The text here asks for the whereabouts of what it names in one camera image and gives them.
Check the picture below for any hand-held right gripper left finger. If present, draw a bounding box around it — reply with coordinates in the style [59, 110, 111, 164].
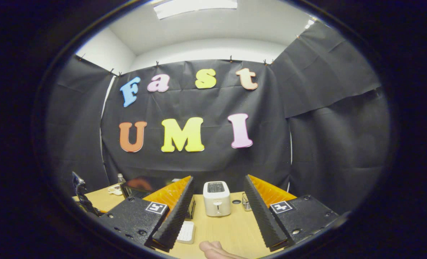
[100, 176, 194, 252]

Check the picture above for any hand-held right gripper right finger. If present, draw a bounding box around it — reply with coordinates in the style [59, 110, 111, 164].
[243, 174, 340, 251]

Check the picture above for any black electric oven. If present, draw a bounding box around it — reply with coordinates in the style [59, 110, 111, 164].
[120, 176, 196, 219]

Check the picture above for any large ceiling light panel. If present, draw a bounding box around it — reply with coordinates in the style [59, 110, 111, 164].
[153, 0, 238, 19]

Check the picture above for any white rectangular tray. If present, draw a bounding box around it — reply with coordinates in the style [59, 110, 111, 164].
[176, 221, 196, 245]

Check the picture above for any black backdrop cloth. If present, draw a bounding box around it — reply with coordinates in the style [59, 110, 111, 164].
[45, 20, 392, 216]

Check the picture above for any white toaster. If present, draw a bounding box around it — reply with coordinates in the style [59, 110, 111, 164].
[203, 181, 232, 217]

